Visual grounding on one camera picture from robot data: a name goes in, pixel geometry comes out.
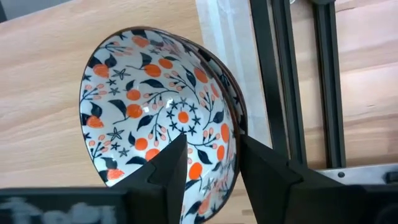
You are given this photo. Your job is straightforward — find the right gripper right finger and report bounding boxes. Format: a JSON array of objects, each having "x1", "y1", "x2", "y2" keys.
[{"x1": 239, "y1": 134, "x2": 304, "y2": 224}]

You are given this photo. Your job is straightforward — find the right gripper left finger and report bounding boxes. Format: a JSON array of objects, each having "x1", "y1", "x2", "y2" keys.
[{"x1": 110, "y1": 133, "x2": 189, "y2": 224}]

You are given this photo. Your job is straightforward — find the floral patterned ceramic bowl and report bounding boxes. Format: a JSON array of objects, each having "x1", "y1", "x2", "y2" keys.
[
  {"x1": 161, "y1": 29, "x2": 249, "y2": 138},
  {"x1": 78, "y1": 26, "x2": 241, "y2": 224}
]

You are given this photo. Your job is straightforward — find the silver metal bracket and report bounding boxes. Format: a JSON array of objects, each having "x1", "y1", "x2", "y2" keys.
[{"x1": 315, "y1": 163, "x2": 398, "y2": 186}]

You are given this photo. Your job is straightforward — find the black shelf frame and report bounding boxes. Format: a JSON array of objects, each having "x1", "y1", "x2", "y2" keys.
[{"x1": 249, "y1": 0, "x2": 308, "y2": 166}]

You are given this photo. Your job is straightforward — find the black aluminium base frame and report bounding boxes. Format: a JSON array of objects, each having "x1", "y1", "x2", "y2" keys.
[{"x1": 312, "y1": 0, "x2": 347, "y2": 169}]

